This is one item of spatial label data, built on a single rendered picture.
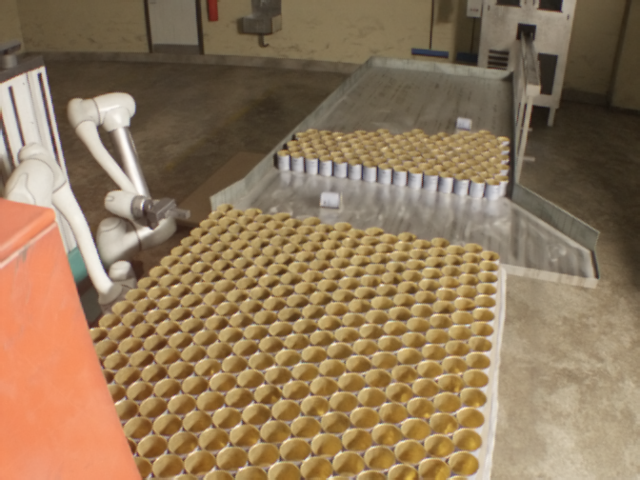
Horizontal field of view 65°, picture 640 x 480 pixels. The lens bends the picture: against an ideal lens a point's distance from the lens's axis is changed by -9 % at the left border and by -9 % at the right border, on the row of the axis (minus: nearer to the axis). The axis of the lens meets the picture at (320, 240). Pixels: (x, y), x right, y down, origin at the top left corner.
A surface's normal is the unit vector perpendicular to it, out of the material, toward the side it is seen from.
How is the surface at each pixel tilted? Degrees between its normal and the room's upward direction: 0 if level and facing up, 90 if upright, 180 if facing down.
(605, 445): 0
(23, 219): 0
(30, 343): 90
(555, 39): 90
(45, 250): 90
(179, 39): 90
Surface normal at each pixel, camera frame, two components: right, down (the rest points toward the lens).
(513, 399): 0.00, -0.85
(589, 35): -0.31, 0.51
